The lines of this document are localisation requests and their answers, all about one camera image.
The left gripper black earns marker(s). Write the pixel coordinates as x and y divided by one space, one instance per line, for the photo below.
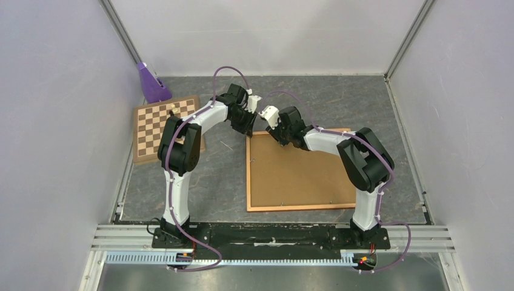
247 128

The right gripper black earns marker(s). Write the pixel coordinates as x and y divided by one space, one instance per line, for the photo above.
275 133

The brown cardboard backing board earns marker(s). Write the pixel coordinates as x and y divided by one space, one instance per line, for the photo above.
297 172

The wooden picture frame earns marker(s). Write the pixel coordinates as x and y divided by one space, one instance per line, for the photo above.
297 208

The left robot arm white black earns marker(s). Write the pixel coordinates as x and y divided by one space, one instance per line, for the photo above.
179 149

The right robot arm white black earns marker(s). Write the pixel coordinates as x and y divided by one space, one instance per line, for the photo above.
367 163

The purple plastic cone object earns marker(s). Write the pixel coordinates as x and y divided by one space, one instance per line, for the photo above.
154 90

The wooden chessboard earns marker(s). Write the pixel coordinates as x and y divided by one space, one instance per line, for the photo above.
148 125

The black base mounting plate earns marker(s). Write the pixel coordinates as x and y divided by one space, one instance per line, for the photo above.
269 241

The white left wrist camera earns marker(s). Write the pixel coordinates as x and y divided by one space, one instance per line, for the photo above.
252 101

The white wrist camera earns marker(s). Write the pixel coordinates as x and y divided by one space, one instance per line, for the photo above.
252 101
270 114

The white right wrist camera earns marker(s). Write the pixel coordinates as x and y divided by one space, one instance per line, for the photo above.
270 114

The aluminium rail frame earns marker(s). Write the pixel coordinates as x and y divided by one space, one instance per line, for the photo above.
421 257

